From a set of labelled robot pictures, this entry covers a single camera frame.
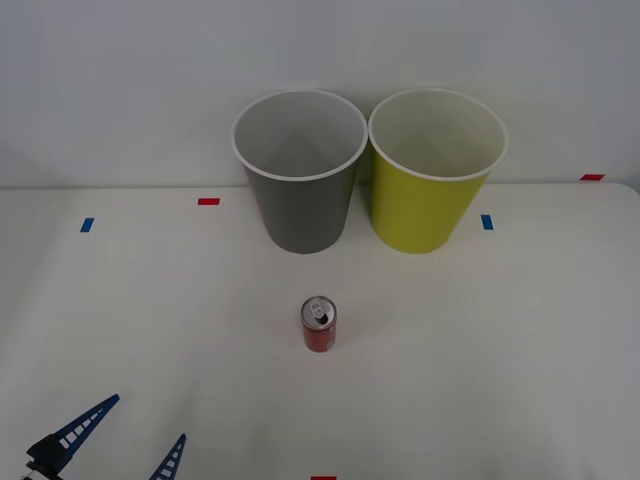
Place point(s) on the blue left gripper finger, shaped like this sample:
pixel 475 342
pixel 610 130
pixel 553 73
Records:
pixel 170 462
pixel 80 427

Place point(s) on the red drink can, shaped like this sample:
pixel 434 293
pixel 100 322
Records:
pixel 319 332

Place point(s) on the grey plastic waste bin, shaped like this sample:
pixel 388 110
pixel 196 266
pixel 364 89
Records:
pixel 305 210

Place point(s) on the yellow-green plastic waste bin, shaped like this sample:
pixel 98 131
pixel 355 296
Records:
pixel 425 210

